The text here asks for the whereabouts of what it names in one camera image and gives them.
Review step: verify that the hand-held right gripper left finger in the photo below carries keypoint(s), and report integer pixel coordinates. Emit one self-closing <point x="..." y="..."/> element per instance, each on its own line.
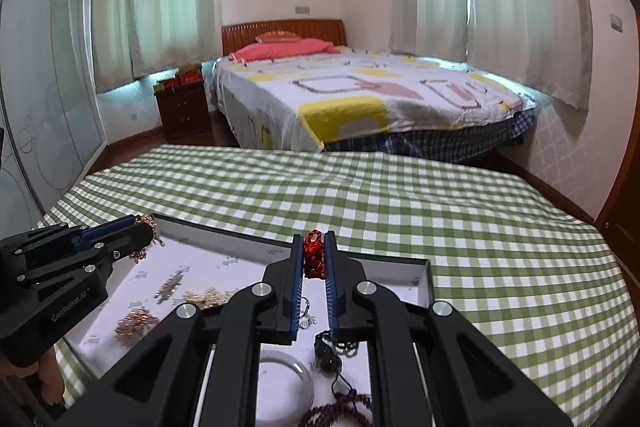
<point x="298" y="292"/>

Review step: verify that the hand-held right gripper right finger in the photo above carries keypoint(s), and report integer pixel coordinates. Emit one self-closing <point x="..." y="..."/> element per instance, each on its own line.
<point x="330" y="287"/>

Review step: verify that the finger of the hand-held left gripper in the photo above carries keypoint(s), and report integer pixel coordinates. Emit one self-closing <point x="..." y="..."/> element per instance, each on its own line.
<point x="130" y="242"/>
<point x="105" y="229"/>

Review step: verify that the dark green shallow box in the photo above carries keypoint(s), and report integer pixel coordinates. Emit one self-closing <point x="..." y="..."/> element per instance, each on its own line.
<point x="240" y="252"/>

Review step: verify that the white jade bangle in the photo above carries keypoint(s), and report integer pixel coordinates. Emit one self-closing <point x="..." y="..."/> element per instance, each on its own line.
<point x="301" y="368"/>

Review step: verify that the person's left hand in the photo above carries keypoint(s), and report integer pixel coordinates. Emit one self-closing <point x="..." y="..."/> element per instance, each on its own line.
<point x="50" y="377"/>

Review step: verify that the green checked tablecloth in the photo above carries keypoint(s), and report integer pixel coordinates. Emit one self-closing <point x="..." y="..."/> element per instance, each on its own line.
<point x="450" y="232"/>

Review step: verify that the dark wooden nightstand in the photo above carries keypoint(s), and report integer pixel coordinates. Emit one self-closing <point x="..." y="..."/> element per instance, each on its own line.
<point x="182" y="112"/>

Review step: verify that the frosted glass wardrobe door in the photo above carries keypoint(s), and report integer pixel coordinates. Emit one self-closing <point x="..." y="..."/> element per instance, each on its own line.
<point x="45" y="82"/>

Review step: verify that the red box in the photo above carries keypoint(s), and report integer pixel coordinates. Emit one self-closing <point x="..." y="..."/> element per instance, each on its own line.
<point x="189" y="78"/>

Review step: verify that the brown box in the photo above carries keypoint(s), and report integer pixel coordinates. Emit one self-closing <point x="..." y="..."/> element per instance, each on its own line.
<point x="189" y="68"/>

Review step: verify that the blue plaid bed skirt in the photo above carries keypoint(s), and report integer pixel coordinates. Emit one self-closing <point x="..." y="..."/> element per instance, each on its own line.
<point x="440" y="137"/>

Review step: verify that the patterned white bedspread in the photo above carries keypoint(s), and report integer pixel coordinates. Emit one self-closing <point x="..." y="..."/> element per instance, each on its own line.
<point x="400" y="107"/>

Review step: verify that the pink pillow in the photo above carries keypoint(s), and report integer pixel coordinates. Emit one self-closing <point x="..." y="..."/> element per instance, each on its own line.
<point x="280" y="49"/>

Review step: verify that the orange cushion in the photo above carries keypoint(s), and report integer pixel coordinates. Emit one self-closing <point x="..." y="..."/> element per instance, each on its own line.
<point x="277" y="37"/>

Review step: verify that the wooden bed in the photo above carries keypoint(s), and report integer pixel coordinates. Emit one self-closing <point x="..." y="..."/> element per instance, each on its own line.
<point x="300" y="27"/>

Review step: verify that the grey wall outlet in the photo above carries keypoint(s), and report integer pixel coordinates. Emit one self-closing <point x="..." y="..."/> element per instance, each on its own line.
<point x="302" y="10"/>

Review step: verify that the white wall switch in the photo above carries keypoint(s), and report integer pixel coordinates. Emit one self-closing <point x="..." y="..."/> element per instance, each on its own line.
<point x="616" y="22"/>

